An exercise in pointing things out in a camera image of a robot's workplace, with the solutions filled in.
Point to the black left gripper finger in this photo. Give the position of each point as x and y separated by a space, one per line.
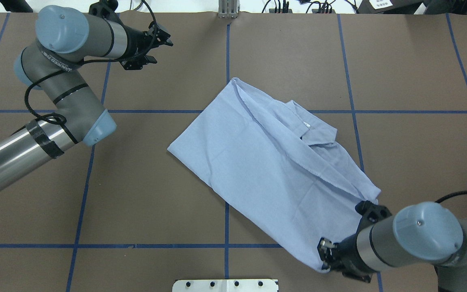
138 63
159 36

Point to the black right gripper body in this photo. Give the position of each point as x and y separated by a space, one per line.
347 251

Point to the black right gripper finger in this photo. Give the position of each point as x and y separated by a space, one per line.
326 248

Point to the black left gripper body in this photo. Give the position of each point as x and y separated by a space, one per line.
136 41

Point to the blue striped button shirt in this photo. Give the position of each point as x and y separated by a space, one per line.
278 165

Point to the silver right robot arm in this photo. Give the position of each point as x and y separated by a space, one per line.
424 233

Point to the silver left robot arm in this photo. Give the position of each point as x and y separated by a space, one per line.
65 109

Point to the black box with label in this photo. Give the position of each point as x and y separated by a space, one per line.
393 7

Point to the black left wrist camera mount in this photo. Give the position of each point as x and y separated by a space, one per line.
105 9

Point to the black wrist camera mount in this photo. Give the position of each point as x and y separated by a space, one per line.
105 9
371 213

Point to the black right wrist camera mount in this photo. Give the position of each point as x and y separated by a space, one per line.
371 213

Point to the grey aluminium post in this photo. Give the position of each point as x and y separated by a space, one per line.
228 9

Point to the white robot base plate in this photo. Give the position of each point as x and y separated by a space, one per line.
226 285

